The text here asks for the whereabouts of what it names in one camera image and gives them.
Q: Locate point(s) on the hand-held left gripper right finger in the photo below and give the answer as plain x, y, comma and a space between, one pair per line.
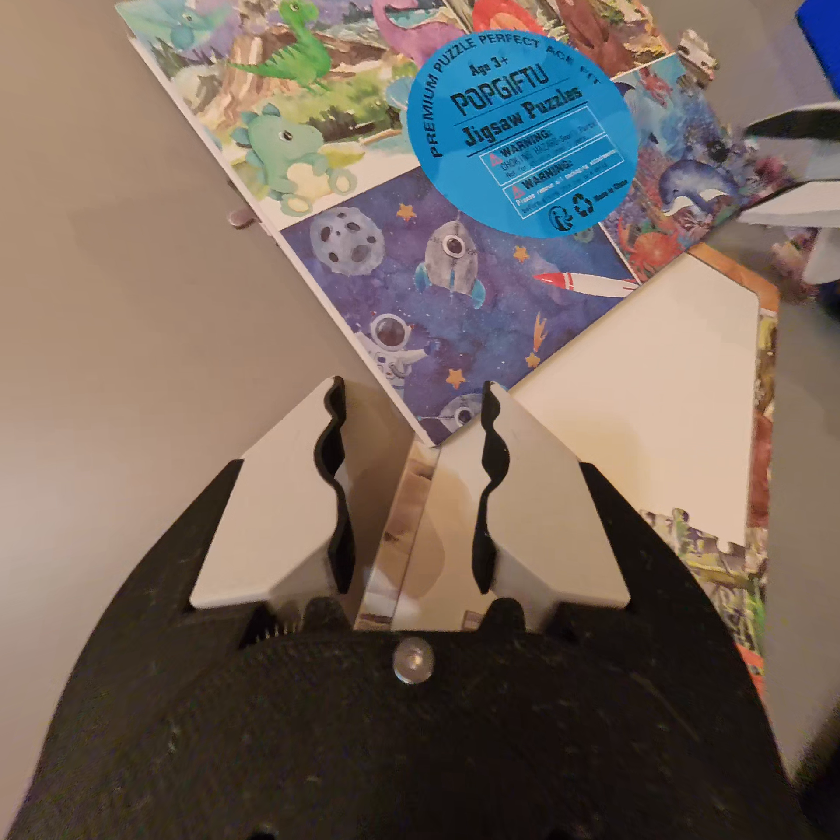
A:
558, 518

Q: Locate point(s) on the puzzle tray with printed frame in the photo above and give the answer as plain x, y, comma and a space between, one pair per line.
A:
656, 394

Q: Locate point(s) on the pile of puzzle pieces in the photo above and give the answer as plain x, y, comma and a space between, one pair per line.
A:
697, 62

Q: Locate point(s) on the blue bin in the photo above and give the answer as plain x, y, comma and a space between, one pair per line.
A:
820, 26

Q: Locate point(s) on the illustrated puzzle box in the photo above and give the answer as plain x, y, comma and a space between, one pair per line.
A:
394, 262

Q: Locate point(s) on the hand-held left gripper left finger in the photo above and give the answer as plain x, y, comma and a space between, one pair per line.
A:
269, 512

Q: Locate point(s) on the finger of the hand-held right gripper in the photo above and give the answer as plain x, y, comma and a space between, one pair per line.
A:
807, 203
807, 121

